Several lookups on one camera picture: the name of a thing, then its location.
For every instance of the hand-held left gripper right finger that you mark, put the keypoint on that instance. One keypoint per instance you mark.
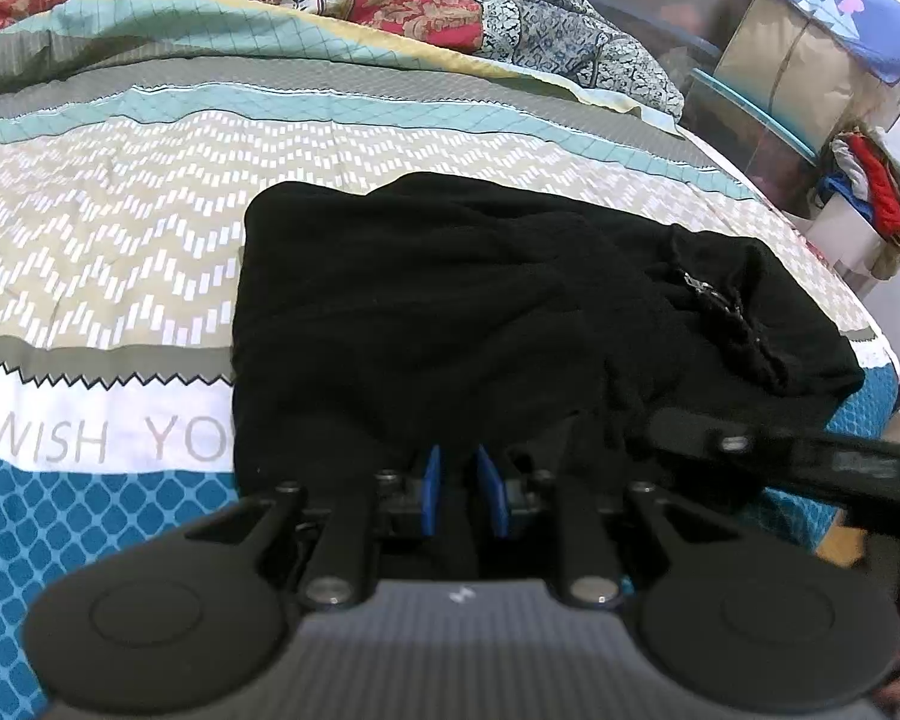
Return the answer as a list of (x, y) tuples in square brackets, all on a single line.
[(491, 491)]

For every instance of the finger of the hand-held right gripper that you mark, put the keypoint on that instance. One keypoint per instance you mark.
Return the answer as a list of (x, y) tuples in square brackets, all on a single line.
[(735, 444)]

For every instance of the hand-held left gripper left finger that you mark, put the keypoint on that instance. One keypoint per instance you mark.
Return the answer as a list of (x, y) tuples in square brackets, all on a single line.
[(431, 487)]

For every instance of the black pants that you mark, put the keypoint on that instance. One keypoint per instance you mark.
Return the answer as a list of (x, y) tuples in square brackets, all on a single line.
[(420, 315)]

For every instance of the pile of colourful clothes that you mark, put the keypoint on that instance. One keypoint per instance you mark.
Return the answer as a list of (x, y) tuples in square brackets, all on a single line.
[(881, 187)]

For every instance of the clear storage bin teal rim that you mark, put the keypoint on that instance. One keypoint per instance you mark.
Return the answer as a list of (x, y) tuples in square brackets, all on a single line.
[(735, 135)]

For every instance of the brown storage bag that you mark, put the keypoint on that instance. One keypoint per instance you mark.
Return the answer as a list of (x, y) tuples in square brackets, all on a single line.
[(787, 67)]

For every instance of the printed blue beige blanket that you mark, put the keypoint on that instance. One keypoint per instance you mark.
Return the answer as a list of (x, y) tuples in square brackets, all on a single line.
[(120, 240)]

